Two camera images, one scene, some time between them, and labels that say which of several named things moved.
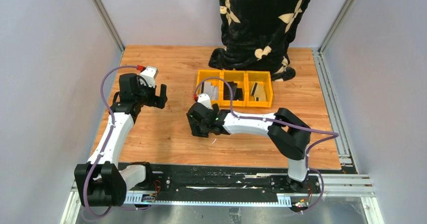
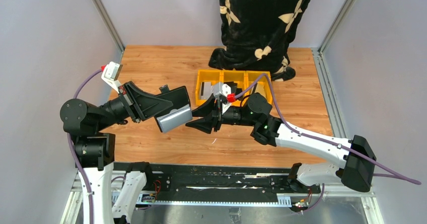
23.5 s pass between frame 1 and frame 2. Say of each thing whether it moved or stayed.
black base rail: stayed
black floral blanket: stayed
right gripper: moved
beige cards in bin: stayed
